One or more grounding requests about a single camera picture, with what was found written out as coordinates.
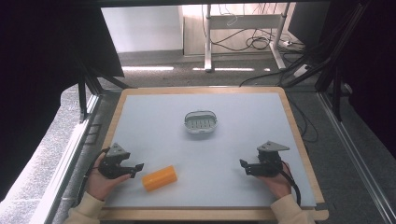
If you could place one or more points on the person's right hand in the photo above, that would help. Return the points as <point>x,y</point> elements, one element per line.
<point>280,185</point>

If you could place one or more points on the person's left hand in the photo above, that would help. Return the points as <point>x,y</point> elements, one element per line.
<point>99,183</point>

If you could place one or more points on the aluminium rail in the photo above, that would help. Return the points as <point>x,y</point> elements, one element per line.
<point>358,155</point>
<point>62,174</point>

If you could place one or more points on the grey soap dish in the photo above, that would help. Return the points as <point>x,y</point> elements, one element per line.
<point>200,122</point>

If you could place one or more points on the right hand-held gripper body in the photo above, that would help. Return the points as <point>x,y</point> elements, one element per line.
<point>267,165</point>

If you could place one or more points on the white desk frame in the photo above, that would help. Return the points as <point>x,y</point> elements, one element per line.
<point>243,21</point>

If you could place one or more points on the orange sponge block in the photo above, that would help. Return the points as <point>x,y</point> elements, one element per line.
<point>159,178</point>

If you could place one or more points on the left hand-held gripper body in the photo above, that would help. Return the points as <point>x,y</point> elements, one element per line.
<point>112,165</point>

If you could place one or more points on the black curtain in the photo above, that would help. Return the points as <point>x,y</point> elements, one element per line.
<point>37,77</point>
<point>370,62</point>

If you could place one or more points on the white power strip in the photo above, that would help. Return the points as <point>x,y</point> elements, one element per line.
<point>302,70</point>

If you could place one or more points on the black metal stand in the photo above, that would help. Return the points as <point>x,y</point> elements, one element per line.
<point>334,87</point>
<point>90,84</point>

